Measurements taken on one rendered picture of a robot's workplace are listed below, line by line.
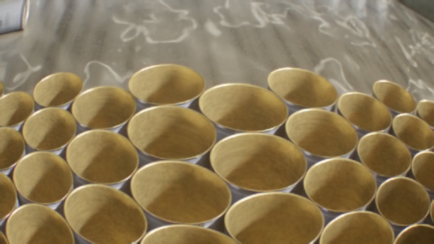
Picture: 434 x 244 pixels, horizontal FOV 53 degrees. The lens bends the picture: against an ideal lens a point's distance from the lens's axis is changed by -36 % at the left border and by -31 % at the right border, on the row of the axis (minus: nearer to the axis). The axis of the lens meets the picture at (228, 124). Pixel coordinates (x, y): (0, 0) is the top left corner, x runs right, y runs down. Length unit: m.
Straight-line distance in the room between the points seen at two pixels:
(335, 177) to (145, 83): 0.19
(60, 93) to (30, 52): 0.26
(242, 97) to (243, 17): 0.35
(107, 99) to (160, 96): 0.07
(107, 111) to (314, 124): 0.18
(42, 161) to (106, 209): 0.08
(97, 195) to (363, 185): 0.21
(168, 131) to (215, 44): 0.29
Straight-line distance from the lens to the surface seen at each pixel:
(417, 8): 1.28
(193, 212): 0.45
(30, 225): 0.39
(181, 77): 0.54
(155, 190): 0.43
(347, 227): 0.41
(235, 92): 0.52
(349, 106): 0.55
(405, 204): 0.47
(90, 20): 0.86
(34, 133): 0.49
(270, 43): 0.79
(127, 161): 0.45
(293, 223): 0.42
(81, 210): 0.40
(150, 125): 0.48
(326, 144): 0.52
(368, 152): 0.50
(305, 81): 0.56
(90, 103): 0.51
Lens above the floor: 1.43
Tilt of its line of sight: 35 degrees down
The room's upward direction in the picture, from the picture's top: 8 degrees clockwise
